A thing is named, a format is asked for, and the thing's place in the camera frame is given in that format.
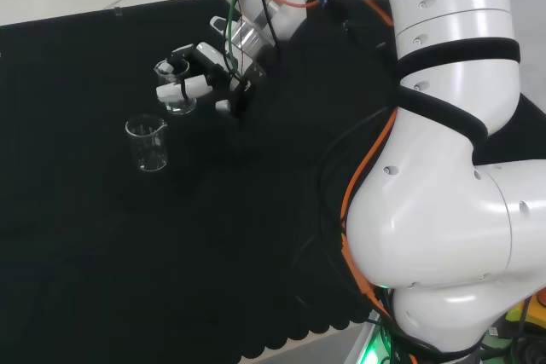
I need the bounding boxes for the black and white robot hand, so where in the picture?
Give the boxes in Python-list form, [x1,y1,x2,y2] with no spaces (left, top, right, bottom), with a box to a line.
[154,41,268,120]

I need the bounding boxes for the clear glass beaker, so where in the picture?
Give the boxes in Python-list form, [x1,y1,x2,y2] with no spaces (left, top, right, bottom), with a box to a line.
[154,58,199,116]
[124,113,169,173]

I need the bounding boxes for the black bench cloth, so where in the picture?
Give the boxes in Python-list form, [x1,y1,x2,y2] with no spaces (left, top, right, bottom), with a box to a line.
[0,0,546,364]

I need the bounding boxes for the yellow stop button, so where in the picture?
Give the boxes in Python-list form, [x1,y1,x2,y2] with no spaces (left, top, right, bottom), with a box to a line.
[504,287,546,340]

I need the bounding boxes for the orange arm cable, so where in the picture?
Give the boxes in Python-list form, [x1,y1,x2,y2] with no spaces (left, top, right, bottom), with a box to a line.
[253,0,402,322]

